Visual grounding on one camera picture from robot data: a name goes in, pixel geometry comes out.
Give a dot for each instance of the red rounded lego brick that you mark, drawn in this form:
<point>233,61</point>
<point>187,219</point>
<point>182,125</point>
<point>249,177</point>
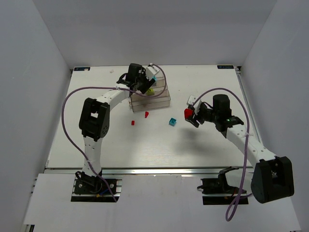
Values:
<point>188,114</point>

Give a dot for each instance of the right blue corner label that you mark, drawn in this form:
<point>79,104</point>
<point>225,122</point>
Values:
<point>225,66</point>

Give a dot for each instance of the blue corner label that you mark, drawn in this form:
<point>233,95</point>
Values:
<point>225,66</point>
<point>81,69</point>

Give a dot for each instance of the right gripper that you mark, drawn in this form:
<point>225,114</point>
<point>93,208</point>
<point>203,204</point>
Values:
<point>196,117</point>

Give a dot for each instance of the clear bin nearest front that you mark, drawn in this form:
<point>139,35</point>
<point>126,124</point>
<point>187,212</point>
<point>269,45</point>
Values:
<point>145,104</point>

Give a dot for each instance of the green rounded lego brick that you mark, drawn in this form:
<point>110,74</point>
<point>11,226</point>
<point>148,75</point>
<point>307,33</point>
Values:
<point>150,92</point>

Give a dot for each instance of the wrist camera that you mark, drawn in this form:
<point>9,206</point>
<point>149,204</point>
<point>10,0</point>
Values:
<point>151,71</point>
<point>194,103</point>

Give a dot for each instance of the clear bin third row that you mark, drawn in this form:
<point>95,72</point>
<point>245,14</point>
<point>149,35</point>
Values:
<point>159,86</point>

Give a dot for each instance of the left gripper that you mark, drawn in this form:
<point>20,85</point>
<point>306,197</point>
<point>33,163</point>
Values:
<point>144,84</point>

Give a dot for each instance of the blue square lego brick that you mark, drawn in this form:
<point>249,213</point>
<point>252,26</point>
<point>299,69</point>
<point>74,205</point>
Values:
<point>172,122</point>

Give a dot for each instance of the aluminium table rail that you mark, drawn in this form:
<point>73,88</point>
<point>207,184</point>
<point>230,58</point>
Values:
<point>142,171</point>

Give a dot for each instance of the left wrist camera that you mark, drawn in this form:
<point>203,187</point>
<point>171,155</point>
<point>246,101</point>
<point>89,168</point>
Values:
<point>151,71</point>

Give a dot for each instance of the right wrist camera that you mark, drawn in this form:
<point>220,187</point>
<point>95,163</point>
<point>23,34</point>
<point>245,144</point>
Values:
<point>194,103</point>

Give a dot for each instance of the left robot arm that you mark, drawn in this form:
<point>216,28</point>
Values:
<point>95,117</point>

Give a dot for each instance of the left blue corner label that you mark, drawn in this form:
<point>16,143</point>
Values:
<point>81,69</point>

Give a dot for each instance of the clear bin second row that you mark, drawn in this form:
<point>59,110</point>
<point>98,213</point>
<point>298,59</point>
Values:
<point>140,97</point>

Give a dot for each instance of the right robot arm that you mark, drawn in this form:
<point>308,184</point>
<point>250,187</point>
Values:
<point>273,175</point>

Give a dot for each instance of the clear bin back row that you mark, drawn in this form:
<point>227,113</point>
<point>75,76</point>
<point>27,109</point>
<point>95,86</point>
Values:
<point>160,82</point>

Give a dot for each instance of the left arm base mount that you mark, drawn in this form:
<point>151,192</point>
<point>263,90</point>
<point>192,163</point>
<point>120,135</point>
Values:
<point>92,189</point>

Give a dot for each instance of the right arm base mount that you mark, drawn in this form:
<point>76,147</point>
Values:
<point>222,189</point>

